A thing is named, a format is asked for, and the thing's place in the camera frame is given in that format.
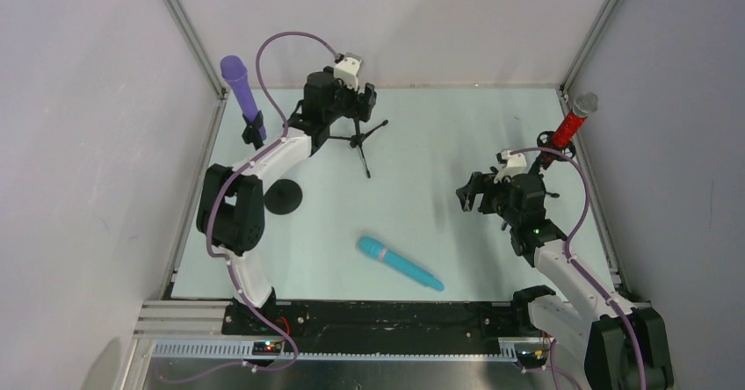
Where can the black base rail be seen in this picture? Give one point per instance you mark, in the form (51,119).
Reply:
(396,328)

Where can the red glitter microphone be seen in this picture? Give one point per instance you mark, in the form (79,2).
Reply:
(581,108)

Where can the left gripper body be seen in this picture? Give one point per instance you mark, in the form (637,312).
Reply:
(361,101)

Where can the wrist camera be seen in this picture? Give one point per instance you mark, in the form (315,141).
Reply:
(511,164)
(346,69)

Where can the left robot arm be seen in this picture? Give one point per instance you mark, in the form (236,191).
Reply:
(231,212)

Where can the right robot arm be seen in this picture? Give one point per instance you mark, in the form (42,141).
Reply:
(621,345)

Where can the purple microphone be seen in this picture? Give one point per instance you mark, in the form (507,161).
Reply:
(235,74)

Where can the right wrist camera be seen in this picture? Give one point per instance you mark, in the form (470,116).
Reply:
(511,164)

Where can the black tripod mic stand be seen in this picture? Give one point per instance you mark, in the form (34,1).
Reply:
(357,140)

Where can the right circuit board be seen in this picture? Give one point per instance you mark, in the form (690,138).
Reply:
(530,356)

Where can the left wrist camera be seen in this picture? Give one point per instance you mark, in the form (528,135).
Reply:
(346,69)

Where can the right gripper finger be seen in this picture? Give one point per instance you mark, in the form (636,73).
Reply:
(480,180)
(466,196)

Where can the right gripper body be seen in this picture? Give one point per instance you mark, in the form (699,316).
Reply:
(486,195)

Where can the blue microphone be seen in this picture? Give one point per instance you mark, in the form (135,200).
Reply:
(381,252)

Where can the left circuit board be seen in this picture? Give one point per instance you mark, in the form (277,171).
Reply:
(267,348)

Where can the black round-base mic stand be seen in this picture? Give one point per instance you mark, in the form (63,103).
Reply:
(284,196)

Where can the circuit board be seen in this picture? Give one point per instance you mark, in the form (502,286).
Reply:
(530,356)
(267,348)

